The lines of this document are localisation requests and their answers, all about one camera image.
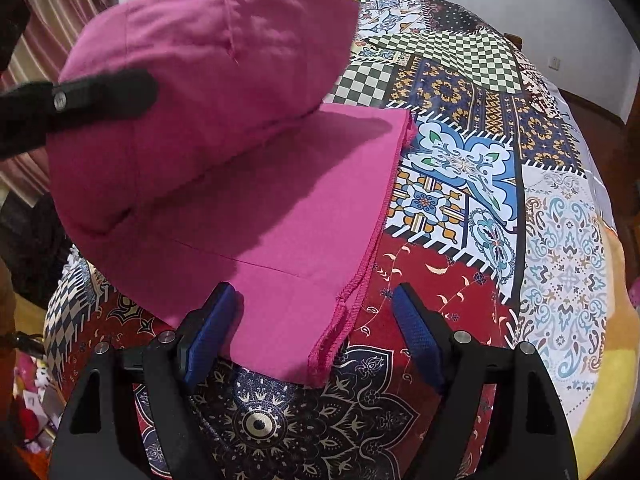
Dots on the wooden bed post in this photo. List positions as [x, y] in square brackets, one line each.
[515, 40]

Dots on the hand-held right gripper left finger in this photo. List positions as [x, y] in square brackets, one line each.
[207, 335]

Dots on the striped brown curtain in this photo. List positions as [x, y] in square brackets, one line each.
[50, 10]

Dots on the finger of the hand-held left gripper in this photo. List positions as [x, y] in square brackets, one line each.
[100, 95]

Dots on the yellow floral bed sheet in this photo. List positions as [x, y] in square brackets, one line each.
[615, 360]

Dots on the white wall outlet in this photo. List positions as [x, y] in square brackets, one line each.
[554, 62]

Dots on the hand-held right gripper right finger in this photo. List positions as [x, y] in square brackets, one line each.
[417, 335]

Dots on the pink pants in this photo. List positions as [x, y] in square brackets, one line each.
[250, 185]

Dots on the patchwork patterned blanket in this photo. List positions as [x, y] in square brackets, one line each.
[475, 160]

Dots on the olive green garment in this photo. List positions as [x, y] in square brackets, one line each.
[35, 245]

